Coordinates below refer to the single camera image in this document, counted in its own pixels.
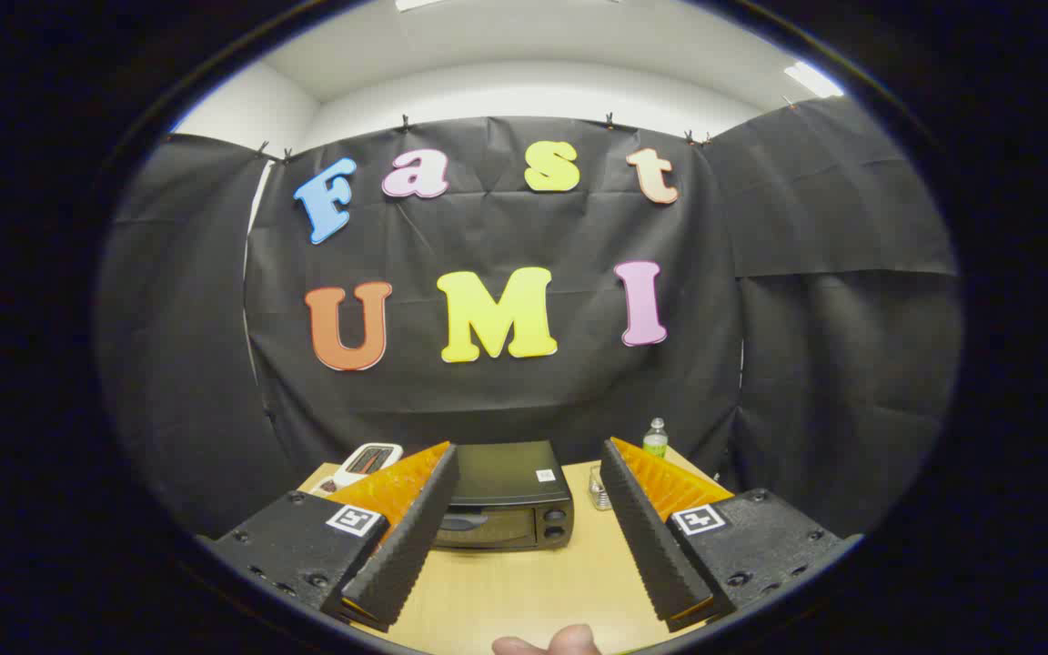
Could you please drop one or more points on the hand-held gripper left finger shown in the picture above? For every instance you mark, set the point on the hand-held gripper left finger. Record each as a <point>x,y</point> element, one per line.
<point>410,537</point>

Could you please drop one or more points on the black toaster oven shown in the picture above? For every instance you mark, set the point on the black toaster oven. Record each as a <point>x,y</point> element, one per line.
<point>510,491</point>

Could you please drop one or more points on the white pop-up toaster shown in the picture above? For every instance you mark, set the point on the white pop-up toaster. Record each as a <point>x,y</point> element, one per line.
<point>369,458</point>

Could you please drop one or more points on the green label plastic bottle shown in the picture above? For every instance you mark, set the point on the green label plastic bottle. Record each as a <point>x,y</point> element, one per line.
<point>655,442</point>

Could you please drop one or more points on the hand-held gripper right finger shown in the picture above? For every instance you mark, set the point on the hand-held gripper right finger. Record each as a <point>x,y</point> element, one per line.
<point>647,537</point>

